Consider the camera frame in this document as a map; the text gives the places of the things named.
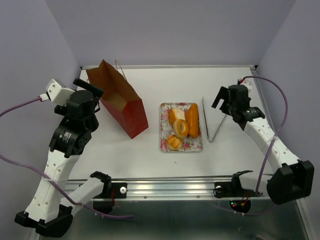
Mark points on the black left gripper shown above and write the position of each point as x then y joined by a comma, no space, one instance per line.
97,92

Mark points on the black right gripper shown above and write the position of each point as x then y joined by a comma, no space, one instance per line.
223,94

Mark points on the red paper bag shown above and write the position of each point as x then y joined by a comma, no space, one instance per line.
119,98

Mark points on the orange long fake bread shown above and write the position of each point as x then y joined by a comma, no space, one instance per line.
192,118

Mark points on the metal tongs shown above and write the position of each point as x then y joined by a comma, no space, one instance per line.
212,126

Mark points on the orange round fake bread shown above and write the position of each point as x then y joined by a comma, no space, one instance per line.
176,114

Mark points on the fake ring doughnut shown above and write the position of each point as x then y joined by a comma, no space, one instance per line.
180,128

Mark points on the small round fake bread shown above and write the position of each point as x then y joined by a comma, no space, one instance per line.
174,143

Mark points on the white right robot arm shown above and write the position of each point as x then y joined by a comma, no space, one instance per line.
291,178

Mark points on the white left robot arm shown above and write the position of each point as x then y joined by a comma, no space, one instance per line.
50,212

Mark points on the floral rectangular tray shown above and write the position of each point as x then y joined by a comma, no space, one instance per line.
189,144

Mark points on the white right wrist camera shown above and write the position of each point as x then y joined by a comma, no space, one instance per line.
245,83

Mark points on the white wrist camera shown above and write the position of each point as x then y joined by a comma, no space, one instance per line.
245,83
57,93

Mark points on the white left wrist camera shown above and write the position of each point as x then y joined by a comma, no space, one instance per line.
57,93

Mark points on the aluminium front mounting rail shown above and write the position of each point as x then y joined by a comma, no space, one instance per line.
184,188

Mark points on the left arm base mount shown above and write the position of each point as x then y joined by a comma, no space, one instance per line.
105,201

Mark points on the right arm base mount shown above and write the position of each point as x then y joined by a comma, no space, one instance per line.
236,188

